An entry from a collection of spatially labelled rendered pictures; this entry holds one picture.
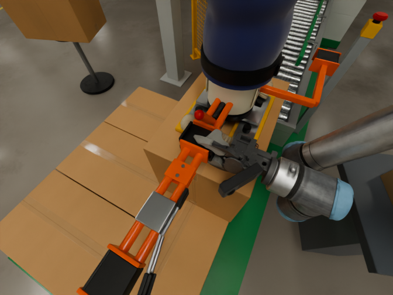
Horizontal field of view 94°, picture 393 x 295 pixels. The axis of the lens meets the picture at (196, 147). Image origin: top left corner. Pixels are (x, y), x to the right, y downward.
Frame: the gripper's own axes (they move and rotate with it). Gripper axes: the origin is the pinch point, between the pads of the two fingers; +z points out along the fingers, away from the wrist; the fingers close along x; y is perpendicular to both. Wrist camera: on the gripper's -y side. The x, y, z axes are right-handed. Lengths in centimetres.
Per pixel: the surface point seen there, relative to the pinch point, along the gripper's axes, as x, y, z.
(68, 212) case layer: -53, -34, 55
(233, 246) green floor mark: -108, -2, -30
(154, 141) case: -13.4, 2.6, 18.7
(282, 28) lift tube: 21.8, 23.8, -9.2
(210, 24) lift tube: 21.0, 20.3, 6.5
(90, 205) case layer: -53, -26, 48
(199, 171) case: -13.5, -0.4, -1.3
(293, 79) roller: -55, 124, -24
